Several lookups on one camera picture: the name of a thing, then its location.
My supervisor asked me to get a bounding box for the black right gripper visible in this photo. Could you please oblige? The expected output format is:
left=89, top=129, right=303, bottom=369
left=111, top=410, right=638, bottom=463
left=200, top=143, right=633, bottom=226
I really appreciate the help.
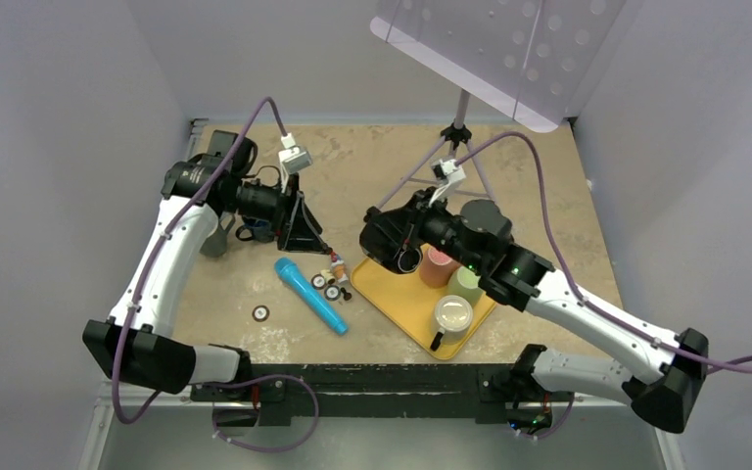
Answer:
left=373, top=186, right=485, bottom=273

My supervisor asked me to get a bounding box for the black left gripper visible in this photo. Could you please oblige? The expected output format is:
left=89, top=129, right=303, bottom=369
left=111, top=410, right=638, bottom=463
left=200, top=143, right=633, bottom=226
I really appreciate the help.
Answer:
left=224, top=171, right=328, bottom=254

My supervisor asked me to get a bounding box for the black ceramic mug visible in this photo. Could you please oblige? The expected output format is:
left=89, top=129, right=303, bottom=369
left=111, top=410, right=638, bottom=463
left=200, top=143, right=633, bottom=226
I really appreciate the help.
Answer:
left=359, top=219, right=422, bottom=274

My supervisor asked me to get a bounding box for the dark blue ceramic mug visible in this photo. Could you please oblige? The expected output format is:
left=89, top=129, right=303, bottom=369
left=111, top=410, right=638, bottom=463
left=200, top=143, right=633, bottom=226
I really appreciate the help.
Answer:
left=235, top=217, right=277, bottom=243

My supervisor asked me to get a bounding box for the pink ceramic mug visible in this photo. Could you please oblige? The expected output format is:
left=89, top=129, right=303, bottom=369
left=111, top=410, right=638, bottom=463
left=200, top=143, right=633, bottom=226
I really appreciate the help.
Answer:
left=418, top=246, right=461, bottom=289

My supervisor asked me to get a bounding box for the grey ceramic mug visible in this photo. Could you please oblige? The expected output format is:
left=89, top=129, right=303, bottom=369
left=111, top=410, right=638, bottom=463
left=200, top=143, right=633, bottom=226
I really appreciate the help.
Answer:
left=200, top=213, right=236, bottom=259

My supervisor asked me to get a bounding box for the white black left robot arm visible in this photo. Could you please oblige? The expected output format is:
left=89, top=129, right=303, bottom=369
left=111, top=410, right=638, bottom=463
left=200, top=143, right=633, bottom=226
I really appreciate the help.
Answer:
left=82, top=131, right=331, bottom=400

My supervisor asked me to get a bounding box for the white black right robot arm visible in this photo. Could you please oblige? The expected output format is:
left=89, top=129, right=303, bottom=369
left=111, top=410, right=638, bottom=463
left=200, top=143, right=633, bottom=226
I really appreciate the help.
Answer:
left=359, top=188, right=709, bottom=434

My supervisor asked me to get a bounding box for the green ceramic mug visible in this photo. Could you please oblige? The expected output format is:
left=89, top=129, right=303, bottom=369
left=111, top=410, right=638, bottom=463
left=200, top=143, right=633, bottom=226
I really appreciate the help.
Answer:
left=445, top=266, right=484, bottom=308

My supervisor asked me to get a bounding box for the blue toy microphone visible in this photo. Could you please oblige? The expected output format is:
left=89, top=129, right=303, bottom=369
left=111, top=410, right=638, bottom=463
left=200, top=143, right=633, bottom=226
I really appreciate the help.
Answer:
left=274, top=258, right=348, bottom=336

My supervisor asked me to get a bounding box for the round token upper left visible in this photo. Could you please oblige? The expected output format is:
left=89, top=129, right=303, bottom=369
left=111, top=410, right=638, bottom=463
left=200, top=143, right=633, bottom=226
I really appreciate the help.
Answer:
left=310, top=274, right=327, bottom=290

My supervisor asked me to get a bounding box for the round token lower right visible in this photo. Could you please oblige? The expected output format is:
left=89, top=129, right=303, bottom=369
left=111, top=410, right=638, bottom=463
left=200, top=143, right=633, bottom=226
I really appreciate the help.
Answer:
left=323, top=285, right=342, bottom=302

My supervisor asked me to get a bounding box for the yellow plastic tray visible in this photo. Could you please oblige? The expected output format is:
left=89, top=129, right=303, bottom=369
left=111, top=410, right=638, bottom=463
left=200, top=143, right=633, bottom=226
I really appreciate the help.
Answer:
left=351, top=258, right=496, bottom=360

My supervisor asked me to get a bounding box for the round brown white token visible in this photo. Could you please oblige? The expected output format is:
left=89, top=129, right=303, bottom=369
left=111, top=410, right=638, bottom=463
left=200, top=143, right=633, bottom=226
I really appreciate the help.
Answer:
left=252, top=305, right=270, bottom=322

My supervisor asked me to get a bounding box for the lilac tripod stand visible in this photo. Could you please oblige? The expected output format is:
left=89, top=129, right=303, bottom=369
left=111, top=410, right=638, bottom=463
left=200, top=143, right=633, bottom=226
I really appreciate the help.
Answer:
left=376, top=89, right=496, bottom=209

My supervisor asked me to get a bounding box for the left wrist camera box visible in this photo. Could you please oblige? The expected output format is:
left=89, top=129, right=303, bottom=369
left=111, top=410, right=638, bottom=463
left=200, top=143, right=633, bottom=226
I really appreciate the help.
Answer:
left=278, top=132, right=313, bottom=193

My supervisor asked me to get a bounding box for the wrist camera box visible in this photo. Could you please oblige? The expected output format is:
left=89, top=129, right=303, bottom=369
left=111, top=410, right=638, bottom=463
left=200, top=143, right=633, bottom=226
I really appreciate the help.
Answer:
left=428, top=159, right=466, bottom=207
left=278, top=132, right=313, bottom=193

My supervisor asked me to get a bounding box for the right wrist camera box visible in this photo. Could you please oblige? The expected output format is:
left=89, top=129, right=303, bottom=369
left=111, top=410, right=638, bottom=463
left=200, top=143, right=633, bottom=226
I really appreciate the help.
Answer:
left=428, top=159, right=466, bottom=207

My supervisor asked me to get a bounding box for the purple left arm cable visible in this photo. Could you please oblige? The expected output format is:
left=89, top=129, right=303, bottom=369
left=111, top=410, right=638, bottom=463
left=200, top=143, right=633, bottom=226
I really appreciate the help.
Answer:
left=110, top=96, right=290, bottom=426

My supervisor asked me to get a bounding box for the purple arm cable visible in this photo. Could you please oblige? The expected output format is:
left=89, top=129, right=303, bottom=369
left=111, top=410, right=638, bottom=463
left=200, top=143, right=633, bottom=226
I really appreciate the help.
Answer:
left=453, top=131, right=752, bottom=376
left=110, top=96, right=290, bottom=426

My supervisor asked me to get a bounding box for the cream mug black handle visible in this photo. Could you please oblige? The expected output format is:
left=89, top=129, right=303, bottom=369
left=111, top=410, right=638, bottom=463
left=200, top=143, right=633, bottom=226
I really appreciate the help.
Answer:
left=429, top=295, right=474, bottom=352

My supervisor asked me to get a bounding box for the black table edge rail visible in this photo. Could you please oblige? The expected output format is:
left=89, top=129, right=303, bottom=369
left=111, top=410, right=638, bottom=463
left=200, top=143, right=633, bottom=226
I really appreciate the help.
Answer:
left=190, top=363, right=572, bottom=426

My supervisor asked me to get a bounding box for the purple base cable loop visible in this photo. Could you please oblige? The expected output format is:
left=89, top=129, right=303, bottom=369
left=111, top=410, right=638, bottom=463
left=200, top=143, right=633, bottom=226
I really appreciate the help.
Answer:
left=210, top=374, right=321, bottom=454

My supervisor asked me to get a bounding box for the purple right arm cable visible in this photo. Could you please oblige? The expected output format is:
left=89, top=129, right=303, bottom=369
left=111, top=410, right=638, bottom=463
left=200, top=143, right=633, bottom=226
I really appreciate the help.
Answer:
left=453, top=131, right=752, bottom=376

